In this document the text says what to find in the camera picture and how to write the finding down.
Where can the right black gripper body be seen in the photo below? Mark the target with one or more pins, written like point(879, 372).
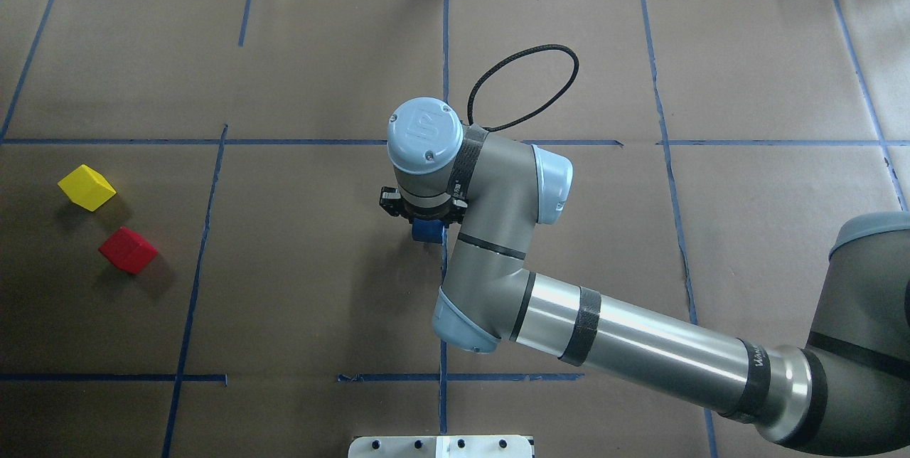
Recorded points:
point(390, 203)

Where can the blue wooden block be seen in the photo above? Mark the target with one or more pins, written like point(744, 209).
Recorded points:
point(428, 231)

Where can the red wooden block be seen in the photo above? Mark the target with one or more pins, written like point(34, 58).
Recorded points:
point(127, 250)

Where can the yellow wooden block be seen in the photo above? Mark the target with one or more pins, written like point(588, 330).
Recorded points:
point(87, 188)

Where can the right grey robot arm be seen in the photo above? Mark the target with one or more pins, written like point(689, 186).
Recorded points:
point(844, 392)

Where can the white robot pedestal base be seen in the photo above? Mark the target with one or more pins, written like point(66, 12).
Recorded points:
point(443, 446)

